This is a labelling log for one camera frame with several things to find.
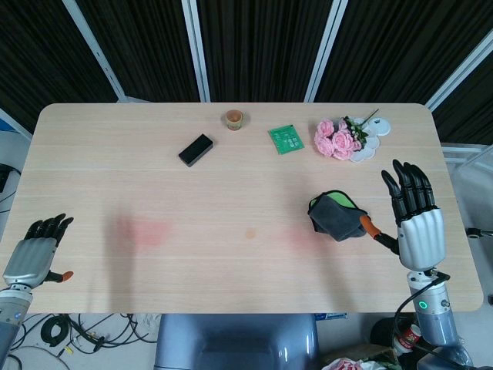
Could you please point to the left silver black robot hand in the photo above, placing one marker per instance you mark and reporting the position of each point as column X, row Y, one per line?
column 29, row 260

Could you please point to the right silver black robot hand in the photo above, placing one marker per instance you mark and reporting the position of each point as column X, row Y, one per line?
column 420, row 239

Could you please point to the dark grey cleaning cloth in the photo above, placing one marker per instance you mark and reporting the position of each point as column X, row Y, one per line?
column 335, row 219

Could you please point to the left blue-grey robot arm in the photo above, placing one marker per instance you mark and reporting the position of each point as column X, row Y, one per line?
column 11, row 308

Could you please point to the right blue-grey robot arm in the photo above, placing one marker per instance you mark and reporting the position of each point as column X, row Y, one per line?
column 437, row 323

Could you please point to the clear plastic bin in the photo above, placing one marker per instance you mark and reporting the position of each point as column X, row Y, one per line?
column 473, row 162

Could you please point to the red paper cup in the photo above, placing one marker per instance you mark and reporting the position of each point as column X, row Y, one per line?
column 408, row 337

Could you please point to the white flower-shaped palette dish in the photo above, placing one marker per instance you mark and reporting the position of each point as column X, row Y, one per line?
column 381, row 125

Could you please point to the pink rose bouquet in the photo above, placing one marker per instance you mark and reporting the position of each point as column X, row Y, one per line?
column 339, row 140

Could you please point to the pink white plastic bag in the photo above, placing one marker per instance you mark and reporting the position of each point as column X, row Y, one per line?
column 346, row 364

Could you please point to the green foil packet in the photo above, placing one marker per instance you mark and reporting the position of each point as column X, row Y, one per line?
column 286, row 138

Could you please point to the black rectangular box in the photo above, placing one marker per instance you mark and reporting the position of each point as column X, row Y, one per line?
column 195, row 151

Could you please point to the blue-grey robot torso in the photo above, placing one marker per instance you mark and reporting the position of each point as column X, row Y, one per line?
column 231, row 335

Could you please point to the small painted flower pot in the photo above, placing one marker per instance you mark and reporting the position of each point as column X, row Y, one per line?
column 233, row 120

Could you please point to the white partition post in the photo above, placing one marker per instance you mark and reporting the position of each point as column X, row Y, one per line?
column 327, row 50
column 462, row 79
column 196, row 50
column 98, row 54

